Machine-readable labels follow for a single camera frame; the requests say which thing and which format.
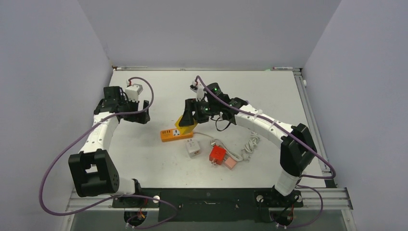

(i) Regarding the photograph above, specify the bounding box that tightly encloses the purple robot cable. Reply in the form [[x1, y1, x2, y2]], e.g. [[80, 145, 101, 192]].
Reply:
[[38, 76, 178, 230], [195, 75, 337, 230]]

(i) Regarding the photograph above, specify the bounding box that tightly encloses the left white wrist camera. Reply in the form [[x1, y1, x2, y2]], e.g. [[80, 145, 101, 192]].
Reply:
[[125, 84, 143, 103]]

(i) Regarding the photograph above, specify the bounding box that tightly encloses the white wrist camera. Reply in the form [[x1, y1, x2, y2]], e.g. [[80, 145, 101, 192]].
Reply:
[[190, 80, 205, 102], [125, 84, 143, 103]]

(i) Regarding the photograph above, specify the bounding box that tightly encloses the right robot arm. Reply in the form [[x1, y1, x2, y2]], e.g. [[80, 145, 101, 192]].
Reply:
[[175, 83, 316, 206]]

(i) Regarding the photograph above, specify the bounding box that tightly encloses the aluminium frame rail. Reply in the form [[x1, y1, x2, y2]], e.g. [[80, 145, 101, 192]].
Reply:
[[66, 188, 352, 212]]

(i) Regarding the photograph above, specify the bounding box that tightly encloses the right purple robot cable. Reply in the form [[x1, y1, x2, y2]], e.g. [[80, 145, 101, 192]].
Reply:
[[195, 75, 337, 230]]

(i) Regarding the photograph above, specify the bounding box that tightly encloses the purple strip white cable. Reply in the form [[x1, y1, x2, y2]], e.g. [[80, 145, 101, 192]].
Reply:
[[241, 131, 261, 162]]

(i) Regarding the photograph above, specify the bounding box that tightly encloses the yellow cube plug adapter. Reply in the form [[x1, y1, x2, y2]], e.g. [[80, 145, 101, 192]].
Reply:
[[175, 116, 198, 135]]

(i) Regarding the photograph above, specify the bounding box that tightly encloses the pink cube plug adapter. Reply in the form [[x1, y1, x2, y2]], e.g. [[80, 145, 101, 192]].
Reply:
[[224, 157, 238, 170]]

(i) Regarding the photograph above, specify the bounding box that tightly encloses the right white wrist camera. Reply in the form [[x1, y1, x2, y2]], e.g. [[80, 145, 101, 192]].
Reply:
[[190, 80, 205, 102]]

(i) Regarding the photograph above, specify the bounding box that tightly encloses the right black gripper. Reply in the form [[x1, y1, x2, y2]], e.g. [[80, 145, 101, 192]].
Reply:
[[180, 98, 218, 127]]

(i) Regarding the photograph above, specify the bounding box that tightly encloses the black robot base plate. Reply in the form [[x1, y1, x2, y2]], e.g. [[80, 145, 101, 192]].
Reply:
[[112, 188, 304, 222]]

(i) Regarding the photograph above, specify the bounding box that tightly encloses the orange power strip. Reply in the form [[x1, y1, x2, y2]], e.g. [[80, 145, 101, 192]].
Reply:
[[160, 128, 193, 142]]

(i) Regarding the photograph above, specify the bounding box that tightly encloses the red cube plug adapter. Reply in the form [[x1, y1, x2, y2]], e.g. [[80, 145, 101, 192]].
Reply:
[[209, 145, 227, 165]]

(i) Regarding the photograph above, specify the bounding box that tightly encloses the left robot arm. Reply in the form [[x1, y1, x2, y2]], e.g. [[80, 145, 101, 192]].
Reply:
[[68, 84, 150, 207]]

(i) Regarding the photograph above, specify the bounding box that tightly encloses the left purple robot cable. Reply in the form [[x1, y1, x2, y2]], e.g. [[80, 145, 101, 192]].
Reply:
[[38, 76, 178, 230]]

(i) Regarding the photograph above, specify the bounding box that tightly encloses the white cube plug adapter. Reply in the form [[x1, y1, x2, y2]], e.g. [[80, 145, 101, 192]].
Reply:
[[185, 139, 201, 158]]

